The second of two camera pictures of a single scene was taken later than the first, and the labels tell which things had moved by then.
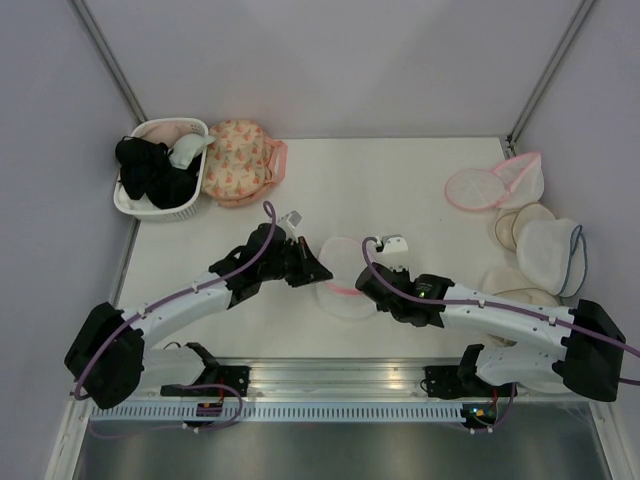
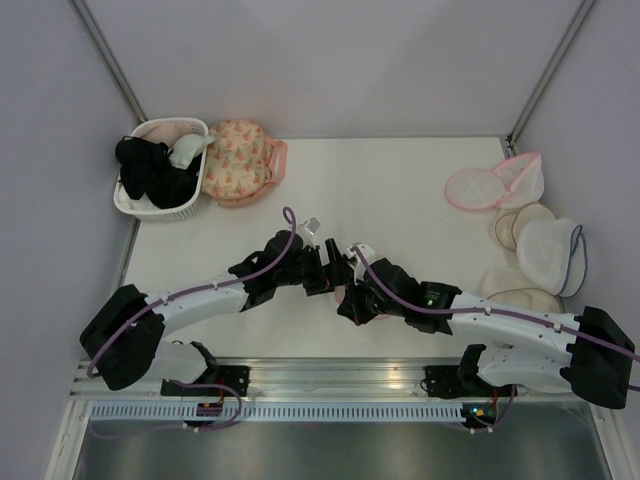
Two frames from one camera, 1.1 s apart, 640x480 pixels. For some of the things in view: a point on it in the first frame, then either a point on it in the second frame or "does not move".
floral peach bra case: (242, 163) does not move
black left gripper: (309, 268) to (326, 276)
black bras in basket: (146, 168) does not move
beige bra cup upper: (508, 226) does not move
